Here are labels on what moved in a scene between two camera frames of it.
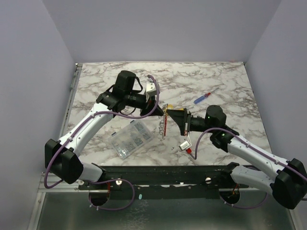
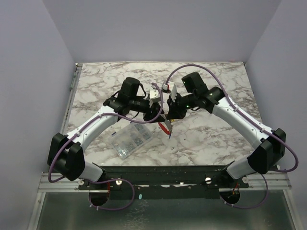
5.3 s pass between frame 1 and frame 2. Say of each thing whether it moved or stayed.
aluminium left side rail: stayed
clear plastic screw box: stayed
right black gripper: moved
